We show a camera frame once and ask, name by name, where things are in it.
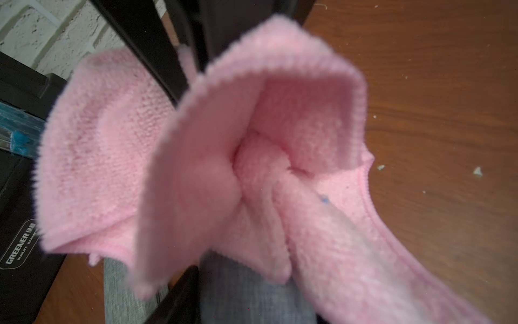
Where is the black plastic toolbox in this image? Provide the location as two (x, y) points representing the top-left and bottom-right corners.
(1, 54), (66, 323)

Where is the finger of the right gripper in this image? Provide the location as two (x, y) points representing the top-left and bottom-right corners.
(90, 0), (188, 105)
(165, 0), (315, 72)

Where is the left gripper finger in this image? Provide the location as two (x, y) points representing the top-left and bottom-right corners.
(144, 265), (200, 324)

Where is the pink microfibre cloth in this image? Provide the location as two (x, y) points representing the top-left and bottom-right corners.
(34, 16), (488, 323)

